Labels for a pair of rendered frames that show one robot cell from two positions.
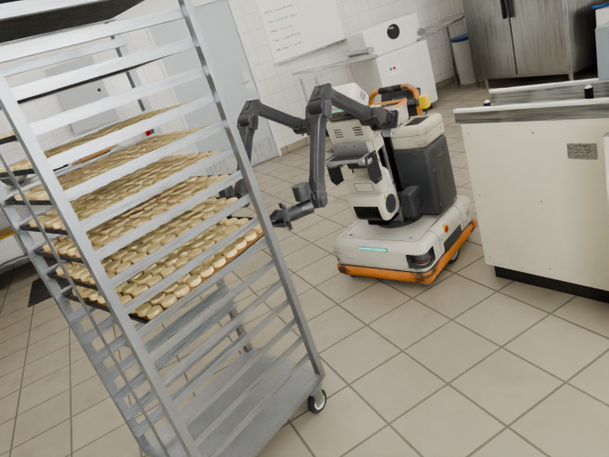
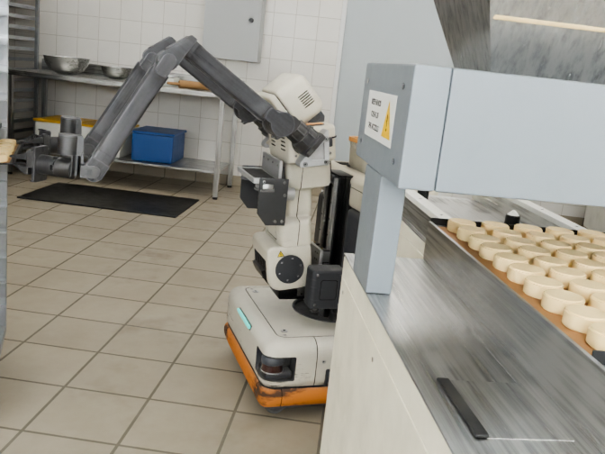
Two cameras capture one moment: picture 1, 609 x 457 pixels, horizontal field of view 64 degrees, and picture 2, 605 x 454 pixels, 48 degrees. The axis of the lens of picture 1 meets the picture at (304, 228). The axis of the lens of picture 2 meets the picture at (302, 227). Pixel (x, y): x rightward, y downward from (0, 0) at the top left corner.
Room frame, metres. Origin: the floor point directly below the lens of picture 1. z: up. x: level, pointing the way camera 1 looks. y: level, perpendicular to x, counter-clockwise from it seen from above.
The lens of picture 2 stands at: (0.33, -1.44, 1.16)
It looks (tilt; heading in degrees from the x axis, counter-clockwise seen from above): 13 degrees down; 24
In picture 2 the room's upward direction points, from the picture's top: 6 degrees clockwise
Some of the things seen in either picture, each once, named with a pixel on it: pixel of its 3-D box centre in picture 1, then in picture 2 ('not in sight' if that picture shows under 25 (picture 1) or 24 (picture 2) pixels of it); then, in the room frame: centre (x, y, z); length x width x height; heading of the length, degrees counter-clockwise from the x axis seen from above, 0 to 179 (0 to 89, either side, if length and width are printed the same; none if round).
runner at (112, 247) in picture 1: (174, 210); not in sight; (1.48, 0.37, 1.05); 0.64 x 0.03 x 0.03; 134
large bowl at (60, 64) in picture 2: not in sight; (66, 65); (4.94, 3.02, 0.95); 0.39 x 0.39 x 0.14
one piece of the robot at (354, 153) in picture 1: (352, 163); (266, 186); (2.43, -0.35, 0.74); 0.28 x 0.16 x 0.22; 44
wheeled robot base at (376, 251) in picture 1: (404, 235); (325, 338); (2.63, -0.56, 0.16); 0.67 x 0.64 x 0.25; 134
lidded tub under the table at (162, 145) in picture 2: not in sight; (158, 144); (5.25, 2.23, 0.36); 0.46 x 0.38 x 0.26; 22
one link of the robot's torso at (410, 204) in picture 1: (389, 207); (296, 276); (2.47, -0.48, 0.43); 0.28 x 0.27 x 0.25; 44
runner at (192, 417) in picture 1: (242, 366); not in sight; (1.48, 0.37, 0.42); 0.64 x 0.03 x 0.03; 134
